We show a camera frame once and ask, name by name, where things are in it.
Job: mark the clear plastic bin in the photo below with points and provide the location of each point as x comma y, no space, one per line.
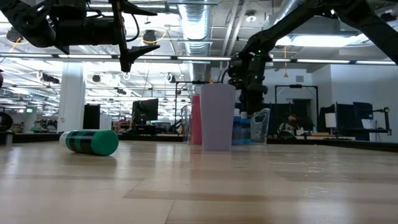
261,124

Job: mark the black workstation monitors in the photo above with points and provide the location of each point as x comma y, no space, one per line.
360,112

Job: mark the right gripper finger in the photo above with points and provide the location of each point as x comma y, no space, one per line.
259,102
247,104

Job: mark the small green paint bottle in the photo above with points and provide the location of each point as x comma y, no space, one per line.
93,142

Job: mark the black camera stand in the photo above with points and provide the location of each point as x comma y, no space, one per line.
386,121

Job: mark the straight silver spiral duct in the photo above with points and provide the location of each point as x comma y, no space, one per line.
194,31

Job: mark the long linear ceiling light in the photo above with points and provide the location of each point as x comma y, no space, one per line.
186,58

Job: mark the black cabinet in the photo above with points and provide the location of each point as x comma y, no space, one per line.
91,114

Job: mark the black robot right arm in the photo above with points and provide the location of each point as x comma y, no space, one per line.
367,18

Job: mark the white pillar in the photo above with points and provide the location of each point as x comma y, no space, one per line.
73,93

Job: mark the lilac plastic cup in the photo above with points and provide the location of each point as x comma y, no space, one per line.
217,118

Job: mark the black desktop monitor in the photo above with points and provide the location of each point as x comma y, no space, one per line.
144,110

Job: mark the slanted silver spiral duct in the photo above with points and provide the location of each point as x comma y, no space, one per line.
280,11

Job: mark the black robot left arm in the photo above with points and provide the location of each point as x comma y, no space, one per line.
21,18

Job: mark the large red paint bottle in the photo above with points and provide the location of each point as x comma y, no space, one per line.
196,121

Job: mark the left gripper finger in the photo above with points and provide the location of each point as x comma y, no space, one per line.
136,8
140,51

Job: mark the black gantry frame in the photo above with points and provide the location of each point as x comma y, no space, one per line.
295,86
192,82

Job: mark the black ceiling device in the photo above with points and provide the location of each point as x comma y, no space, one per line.
150,36
14,36

